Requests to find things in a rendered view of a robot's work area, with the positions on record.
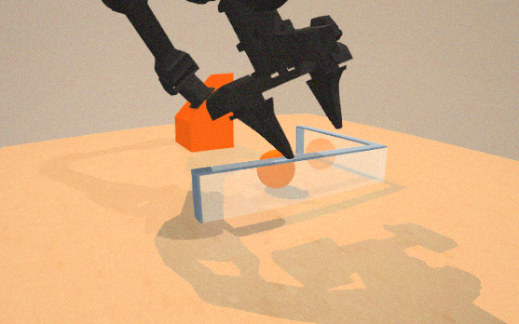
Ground clear low corner walls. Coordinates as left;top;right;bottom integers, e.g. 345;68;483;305
199;128;388;223

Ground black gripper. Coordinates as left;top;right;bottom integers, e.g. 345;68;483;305
205;15;353;159

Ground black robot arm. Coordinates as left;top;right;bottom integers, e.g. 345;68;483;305
102;0;343;109

